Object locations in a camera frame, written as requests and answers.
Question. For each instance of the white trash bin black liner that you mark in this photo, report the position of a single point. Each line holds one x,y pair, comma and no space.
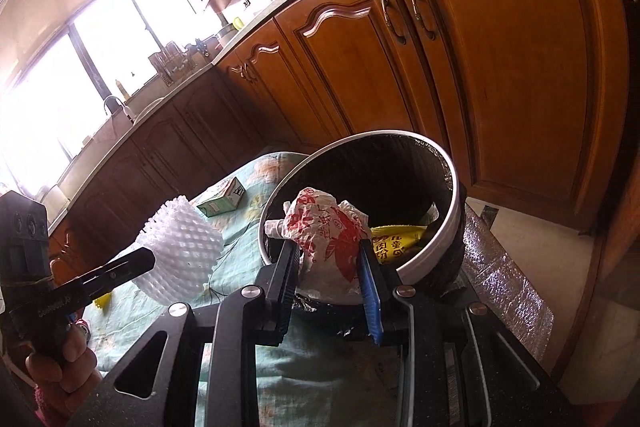
380,177

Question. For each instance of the white foam fruit net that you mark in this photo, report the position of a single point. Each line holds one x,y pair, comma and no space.
180,247

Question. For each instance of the yellow green container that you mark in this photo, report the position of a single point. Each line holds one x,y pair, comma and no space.
238,23

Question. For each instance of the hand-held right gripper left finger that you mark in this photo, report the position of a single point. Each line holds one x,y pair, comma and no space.
287,292

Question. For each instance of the silver bubble foil sheet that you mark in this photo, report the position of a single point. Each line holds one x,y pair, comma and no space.
505,277

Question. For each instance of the light blue floral tablecloth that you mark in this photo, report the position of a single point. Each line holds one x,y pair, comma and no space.
240,252

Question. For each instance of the wooden base cabinets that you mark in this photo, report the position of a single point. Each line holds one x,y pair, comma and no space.
500,82

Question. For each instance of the small electric pot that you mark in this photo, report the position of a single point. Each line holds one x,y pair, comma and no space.
226,36

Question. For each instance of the kitchen window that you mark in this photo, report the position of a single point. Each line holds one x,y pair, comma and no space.
75,97

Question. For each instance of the small green carton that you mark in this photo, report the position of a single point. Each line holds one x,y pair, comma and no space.
220,202

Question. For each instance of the dish rack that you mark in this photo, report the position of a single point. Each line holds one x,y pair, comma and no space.
172,62

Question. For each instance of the chrome sink faucet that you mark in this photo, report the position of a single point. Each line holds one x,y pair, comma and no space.
117,107

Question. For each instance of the hanging kitchen utensils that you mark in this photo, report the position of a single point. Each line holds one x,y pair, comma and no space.
202,48

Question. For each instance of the person's left hand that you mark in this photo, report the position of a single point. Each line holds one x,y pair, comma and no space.
70,367

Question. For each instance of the yellow bottle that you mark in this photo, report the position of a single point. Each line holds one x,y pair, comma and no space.
120,89

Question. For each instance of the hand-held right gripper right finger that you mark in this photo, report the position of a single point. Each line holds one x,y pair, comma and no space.
371,294

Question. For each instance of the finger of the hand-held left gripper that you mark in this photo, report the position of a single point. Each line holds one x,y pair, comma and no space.
120,268

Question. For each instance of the yellow snack packet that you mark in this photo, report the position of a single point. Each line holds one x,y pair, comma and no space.
395,241

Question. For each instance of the yellow foam fruit net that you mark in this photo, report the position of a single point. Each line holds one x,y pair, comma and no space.
102,302

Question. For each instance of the white red plastic bag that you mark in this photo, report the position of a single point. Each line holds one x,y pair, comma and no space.
325,232

